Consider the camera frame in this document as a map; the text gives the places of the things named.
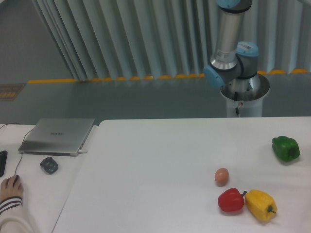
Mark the brown egg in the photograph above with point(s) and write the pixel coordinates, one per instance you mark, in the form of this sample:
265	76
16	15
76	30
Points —
221	176

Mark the yellow bell pepper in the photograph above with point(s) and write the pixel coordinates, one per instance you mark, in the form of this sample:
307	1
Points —
261	205

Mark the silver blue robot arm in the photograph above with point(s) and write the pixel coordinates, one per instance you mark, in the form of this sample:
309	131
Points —
227	63

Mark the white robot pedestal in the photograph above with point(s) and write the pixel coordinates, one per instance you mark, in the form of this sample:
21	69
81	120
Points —
244	97

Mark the person's hand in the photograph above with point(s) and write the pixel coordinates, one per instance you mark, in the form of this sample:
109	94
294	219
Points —
7	190

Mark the grey folding curtain screen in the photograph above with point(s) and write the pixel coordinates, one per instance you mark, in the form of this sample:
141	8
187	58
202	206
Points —
153	39

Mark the black computer mouse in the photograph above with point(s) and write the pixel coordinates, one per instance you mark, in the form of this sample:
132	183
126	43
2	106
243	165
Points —
15	180

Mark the small black case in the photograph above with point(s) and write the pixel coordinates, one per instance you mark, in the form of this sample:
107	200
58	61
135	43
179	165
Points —
49	165

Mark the black keyboard edge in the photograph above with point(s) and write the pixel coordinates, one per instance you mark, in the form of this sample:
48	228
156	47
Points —
3	159

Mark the silver closed laptop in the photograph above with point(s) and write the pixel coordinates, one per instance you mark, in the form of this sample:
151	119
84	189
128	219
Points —
57	136

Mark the red bell pepper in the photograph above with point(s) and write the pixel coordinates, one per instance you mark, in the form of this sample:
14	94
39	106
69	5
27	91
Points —
231	200

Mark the green bell pepper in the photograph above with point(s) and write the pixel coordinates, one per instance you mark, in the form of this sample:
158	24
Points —
285	148

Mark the striped sleeve forearm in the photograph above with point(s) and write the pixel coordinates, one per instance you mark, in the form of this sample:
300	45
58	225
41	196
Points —
14	218

